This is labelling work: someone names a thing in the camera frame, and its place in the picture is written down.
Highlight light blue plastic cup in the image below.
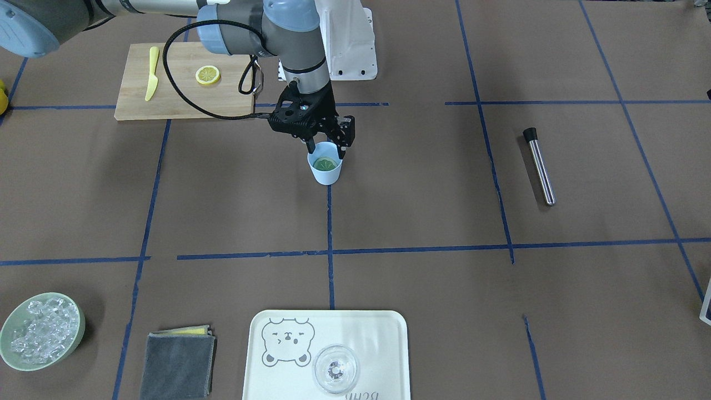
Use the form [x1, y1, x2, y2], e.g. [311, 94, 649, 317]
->
[307, 141, 342, 186]

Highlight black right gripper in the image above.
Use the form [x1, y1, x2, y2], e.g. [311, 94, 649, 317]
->
[268, 81, 356, 159]

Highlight cream bear serving tray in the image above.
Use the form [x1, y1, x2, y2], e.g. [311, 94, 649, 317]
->
[242, 309, 412, 399]

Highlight lemon slice on board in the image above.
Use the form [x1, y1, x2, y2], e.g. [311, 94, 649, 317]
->
[194, 65, 221, 86]

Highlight yellow plastic knife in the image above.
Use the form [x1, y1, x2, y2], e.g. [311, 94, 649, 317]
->
[144, 46, 160, 102]

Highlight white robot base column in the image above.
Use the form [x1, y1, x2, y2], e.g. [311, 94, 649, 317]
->
[315, 1, 378, 81]

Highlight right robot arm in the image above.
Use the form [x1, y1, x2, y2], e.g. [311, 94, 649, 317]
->
[2, 1, 356, 159]

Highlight yellow lemon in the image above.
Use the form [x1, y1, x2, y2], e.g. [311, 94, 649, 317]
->
[0, 79, 9, 116]

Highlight green bowl of ice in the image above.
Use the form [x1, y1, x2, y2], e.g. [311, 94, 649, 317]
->
[1, 293, 86, 372]

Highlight clear wine glass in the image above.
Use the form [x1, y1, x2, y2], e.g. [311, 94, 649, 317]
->
[313, 344, 360, 395]

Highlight grey folded cloth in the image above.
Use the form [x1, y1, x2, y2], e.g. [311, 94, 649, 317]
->
[139, 325, 216, 399]

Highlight steel muddler black tip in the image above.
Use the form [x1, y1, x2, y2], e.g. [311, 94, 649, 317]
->
[523, 127, 557, 207]

